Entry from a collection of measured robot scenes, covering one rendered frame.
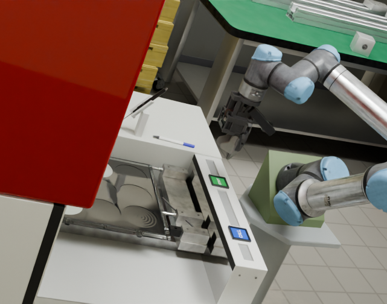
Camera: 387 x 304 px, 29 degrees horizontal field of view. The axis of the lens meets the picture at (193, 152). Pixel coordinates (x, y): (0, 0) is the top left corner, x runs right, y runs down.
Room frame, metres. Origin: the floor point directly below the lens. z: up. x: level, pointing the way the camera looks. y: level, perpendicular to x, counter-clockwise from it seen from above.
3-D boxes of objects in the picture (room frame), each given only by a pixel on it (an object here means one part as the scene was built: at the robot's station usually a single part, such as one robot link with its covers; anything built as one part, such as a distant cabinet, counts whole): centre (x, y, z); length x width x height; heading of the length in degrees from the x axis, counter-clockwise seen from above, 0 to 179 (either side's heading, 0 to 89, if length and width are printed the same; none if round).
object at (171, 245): (1.76, 0.11, 0.84); 0.50 x 0.02 x 0.03; 112
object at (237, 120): (2.03, -0.08, 1.20); 0.09 x 0.08 x 0.12; 111
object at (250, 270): (1.92, -0.15, 0.89); 0.55 x 0.09 x 0.14; 22
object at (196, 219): (1.89, -0.06, 0.89); 0.08 x 0.03 x 0.03; 112
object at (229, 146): (2.01, -0.09, 1.09); 0.06 x 0.03 x 0.09; 111
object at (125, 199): (1.85, 0.21, 0.90); 0.34 x 0.34 x 0.01; 22
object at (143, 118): (2.12, 0.20, 1.03); 0.06 x 0.04 x 0.13; 112
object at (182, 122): (2.24, 0.26, 0.89); 0.62 x 0.35 x 0.14; 112
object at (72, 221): (1.68, 0.14, 0.90); 0.37 x 0.01 x 0.01; 112
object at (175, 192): (1.96, -0.03, 0.87); 0.36 x 0.08 x 0.03; 22
